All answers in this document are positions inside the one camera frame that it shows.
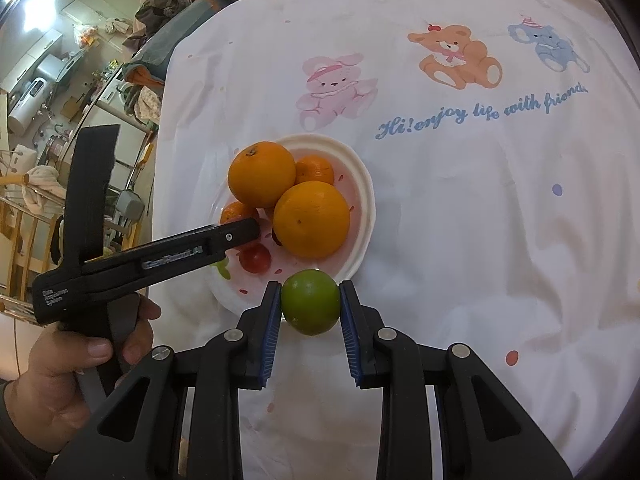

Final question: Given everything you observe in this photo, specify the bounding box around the red plum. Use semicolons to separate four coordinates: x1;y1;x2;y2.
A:
238;242;272;275

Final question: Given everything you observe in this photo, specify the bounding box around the white printed blanket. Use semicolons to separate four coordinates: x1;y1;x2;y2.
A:
149;0;640;480

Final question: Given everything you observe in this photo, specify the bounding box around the yellow wooden chair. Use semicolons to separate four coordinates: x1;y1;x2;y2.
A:
0;195;56;311

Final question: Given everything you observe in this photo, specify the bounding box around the grey chair seat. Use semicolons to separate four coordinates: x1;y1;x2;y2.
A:
116;189;147;228

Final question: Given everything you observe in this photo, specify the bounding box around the white water heater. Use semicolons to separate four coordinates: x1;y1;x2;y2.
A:
6;76;52;135

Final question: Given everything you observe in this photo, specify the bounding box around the round deep orange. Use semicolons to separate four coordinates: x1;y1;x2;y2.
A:
228;141;297;209

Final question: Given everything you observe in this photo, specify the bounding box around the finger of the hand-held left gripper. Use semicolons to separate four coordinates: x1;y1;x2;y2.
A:
202;217;262;262

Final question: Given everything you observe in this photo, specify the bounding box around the large yellowish orange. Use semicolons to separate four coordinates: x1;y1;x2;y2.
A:
273;181;351;260

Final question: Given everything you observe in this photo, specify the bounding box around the person's left hand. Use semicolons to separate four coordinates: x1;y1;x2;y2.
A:
26;292;163;457

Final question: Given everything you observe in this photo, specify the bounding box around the green lime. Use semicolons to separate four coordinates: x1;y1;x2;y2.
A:
281;269;342;337

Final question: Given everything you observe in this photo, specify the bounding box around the person's left forearm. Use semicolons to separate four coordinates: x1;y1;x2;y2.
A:
0;380;58;480

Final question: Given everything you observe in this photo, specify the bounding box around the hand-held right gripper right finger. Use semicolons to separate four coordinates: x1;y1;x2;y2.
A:
339;280;573;480

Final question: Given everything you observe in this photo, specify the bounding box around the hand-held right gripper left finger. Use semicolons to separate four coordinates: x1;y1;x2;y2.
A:
47;281;282;480

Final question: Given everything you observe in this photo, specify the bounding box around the camouflage cloth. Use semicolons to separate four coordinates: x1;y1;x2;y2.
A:
135;0;203;43

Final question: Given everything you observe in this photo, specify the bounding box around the small tangerine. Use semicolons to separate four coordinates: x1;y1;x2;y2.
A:
294;156;335;187
220;201;261;227

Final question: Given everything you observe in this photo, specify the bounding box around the pink dotted oval plate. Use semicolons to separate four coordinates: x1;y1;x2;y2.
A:
207;133;377;317

